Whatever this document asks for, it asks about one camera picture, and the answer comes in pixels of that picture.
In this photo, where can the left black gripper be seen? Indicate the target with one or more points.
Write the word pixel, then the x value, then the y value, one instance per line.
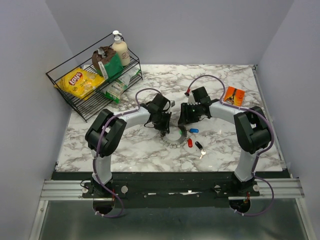
pixel 164 127

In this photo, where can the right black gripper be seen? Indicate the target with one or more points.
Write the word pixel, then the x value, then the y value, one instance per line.
pixel 184 109

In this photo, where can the blue key tag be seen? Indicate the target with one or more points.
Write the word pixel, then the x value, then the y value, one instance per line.
pixel 193 130

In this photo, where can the red key tag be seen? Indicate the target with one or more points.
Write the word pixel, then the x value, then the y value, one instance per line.
pixel 190 142

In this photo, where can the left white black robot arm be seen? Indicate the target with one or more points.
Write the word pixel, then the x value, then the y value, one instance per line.
pixel 105 133

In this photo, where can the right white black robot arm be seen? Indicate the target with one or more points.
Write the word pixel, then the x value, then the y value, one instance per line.
pixel 253 131

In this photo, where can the black key tag with key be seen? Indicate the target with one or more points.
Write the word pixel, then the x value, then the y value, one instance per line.
pixel 200 147

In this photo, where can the orange small box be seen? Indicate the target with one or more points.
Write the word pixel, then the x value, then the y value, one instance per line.
pixel 234 96

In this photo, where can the white green snack bag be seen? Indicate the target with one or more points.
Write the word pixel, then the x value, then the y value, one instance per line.
pixel 116 88

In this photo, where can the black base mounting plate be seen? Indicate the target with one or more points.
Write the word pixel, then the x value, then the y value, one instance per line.
pixel 155 190

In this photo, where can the brown green snack bag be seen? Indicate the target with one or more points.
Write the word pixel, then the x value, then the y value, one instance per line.
pixel 107 63

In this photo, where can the cream lotion pump bottle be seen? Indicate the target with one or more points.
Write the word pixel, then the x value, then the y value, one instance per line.
pixel 121 48

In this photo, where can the yellow Lays chips bag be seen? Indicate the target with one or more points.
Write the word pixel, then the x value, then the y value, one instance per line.
pixel 80 83

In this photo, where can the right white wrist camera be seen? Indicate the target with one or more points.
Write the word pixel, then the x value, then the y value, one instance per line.
pixel 190 98

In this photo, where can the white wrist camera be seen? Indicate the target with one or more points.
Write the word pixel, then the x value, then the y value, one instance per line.
pixel 190 98
pixel 172 103

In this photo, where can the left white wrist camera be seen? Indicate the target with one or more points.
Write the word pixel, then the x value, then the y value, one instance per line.
pixel 172 103

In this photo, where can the black wire rack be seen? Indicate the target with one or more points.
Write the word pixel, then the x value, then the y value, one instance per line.
pixel 97 101

